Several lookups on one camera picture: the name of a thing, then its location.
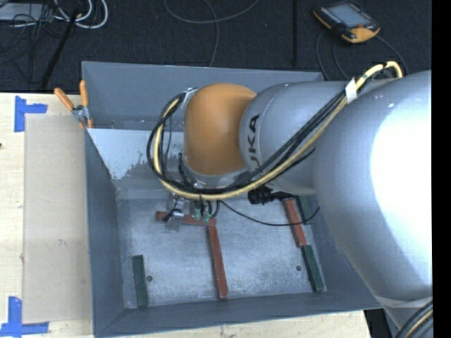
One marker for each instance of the black cylinder on white bracket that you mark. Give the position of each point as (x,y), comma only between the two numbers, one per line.
(260,195)

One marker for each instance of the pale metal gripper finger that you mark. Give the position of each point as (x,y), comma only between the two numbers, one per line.
(174,224)
(170,215)

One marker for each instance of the pale flat board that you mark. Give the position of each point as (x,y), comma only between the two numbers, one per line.
(56,224)

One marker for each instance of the dark green flat block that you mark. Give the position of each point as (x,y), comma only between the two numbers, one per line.
(313,269)
(140,282)

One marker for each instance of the grey metal bin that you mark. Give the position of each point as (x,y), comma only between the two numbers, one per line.
(169,259)

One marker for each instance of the red-brown flat block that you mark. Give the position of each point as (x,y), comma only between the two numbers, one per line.
(218,266)
(295,224)
(192,220)

